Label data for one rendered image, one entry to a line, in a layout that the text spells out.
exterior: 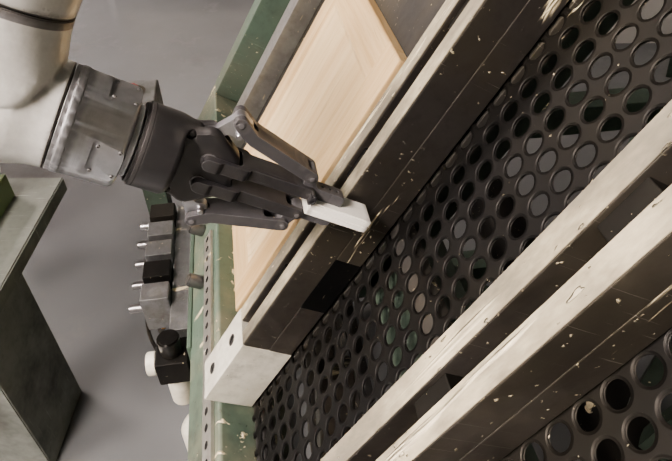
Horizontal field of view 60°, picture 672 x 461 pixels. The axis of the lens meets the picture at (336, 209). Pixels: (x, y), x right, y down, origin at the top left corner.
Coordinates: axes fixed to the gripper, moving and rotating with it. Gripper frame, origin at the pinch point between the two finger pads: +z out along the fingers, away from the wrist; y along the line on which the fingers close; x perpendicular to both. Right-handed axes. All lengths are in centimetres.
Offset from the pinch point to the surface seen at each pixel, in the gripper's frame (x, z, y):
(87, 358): 83, 2, -143
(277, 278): 5.5, 2.0, -16.1
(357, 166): 3.8, 1.4, 3.3
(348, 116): 23.2, 6.7, -0.5
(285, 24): 64, 5, -6
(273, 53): 64, 5, -13
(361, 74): 27.5, 7.0, 4.0
